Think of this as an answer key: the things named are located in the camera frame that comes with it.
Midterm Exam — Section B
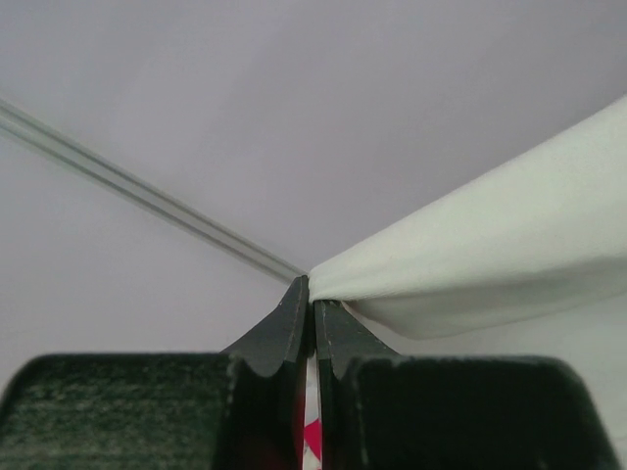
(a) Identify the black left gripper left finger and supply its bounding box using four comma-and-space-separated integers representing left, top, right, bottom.
1, 277, 309, 469

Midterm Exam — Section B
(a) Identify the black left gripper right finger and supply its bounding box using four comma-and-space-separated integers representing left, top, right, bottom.
313, 301, 621, 469

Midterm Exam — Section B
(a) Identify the white t-shirt with flower print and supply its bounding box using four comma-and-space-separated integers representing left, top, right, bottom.
310, 100, 626, 339

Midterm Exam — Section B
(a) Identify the magenta t-shirt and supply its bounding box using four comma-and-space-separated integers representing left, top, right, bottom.
302, 356, 322, 470

